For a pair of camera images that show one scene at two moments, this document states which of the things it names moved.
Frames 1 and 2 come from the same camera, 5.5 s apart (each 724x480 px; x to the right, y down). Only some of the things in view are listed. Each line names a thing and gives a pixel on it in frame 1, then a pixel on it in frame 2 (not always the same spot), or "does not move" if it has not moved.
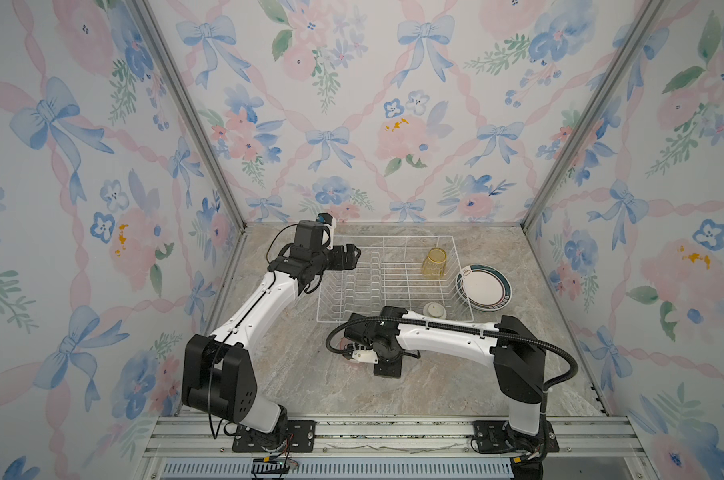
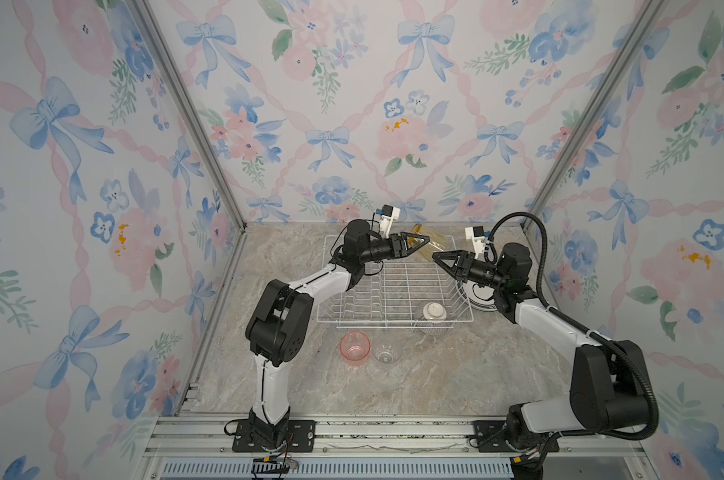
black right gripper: x=393 y=372 → x=464 y=263
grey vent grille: x=345 y=470 does not move
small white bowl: x=434 y=310 does not move
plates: x=483 y=288 does not move
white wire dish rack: x=393 y=271 does not move
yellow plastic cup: x=434 y=265 → x=436 y=242
